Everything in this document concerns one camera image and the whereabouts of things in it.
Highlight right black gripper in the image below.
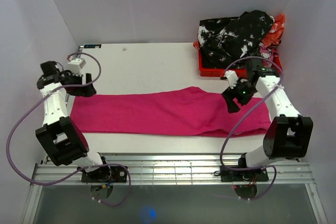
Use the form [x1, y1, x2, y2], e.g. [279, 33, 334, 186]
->
[221, 78, 257, 114]

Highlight pink trousers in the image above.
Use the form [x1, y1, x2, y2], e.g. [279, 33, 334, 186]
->
[70, 87, 261, 137]

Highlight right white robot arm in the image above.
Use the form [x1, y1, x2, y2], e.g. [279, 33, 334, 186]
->
[222, 56, 313, 180]

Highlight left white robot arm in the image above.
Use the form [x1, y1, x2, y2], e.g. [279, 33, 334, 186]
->
[35, 59, 112, 182]

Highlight red plastic bin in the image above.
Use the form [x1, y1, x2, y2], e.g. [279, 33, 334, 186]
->
[197, 48, 283, 78]

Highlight black label sticker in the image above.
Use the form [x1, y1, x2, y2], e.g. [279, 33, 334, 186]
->
[83, 44, 102, 49]

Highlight black white patterned garment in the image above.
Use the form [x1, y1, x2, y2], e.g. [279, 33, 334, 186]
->
[197, 10, 275, 69]

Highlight pink white patterned garment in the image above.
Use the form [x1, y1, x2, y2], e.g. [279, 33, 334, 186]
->
[257, 42, 279, 62]

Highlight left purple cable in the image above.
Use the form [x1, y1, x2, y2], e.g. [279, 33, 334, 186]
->
[5, 52, 131, 208]

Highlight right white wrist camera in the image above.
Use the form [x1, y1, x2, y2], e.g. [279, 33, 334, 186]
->
[221, 70, 238, 89]

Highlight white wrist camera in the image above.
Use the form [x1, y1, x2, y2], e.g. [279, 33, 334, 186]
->
[221, 70, 238, 89]
[67, 54, 86, 76]

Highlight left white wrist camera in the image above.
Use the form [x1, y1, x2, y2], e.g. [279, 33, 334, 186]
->
[67, 54, 86, 76]

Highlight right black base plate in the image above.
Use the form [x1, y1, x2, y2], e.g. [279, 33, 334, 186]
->
[214, 166, 269, 183]

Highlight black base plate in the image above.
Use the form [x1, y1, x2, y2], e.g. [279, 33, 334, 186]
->
[81, 166, 127, 183]
[214, 166, 269, 183]

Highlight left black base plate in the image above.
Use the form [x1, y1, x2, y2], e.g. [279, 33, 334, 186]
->
[81, 166, 127, 183]

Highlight aluminium frame rail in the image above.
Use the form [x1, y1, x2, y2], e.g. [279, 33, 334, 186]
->
[30, 153, 314, 186]

